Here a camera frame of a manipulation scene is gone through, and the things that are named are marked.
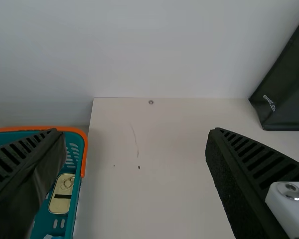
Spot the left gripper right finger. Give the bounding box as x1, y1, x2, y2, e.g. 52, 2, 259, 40
205, 127, 299, 239

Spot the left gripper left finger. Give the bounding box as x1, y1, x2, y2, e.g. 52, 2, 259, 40
0, 128, 67, 239

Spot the teal shopping basket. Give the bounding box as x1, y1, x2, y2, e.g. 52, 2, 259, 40
0, 126, 88, 239

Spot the small rectangular tin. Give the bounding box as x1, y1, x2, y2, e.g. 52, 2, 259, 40
47, 173, 76, 215

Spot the dark grey bag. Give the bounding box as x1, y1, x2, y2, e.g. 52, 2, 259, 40
248, 17, 299, 131

